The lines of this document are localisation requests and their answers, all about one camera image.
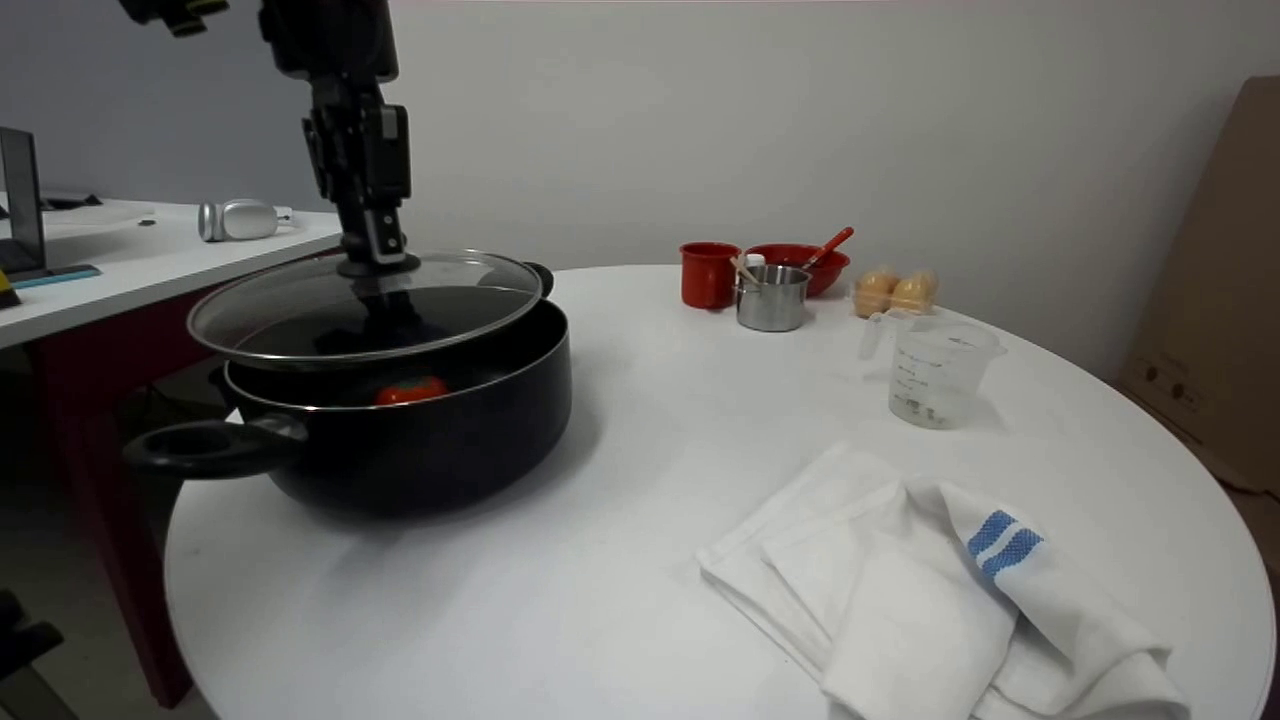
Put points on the red mug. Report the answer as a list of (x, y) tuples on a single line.
[(706, 272)]

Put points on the small steel cup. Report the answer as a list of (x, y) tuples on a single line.
[(770, 298)]

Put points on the black cooking pot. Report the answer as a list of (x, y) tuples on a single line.
[(322, 436)]

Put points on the glass pot lid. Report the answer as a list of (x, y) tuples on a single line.
[(328, 315)]

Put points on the clear measuring cup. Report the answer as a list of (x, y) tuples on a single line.
[(936, 370)]

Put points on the beige toy eggs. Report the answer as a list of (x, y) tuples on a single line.
[(895, 293)]

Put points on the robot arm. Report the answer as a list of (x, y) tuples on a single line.
[(328, 36)]

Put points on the cardboard box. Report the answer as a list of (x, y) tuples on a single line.
[(1204, 356)]

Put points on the silver can on desk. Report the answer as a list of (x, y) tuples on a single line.
[(237, 222)]

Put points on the white towel blue stripes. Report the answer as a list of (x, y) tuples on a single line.
[(925, 602)]

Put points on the white side desk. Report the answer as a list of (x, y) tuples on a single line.
[(92, 342)]

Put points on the red toy tomato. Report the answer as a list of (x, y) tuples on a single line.
[(411, 390)]

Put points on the grey stand on desk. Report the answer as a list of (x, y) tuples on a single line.
[(20, 248)]

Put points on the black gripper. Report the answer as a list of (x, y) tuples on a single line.
[(357, 150)]

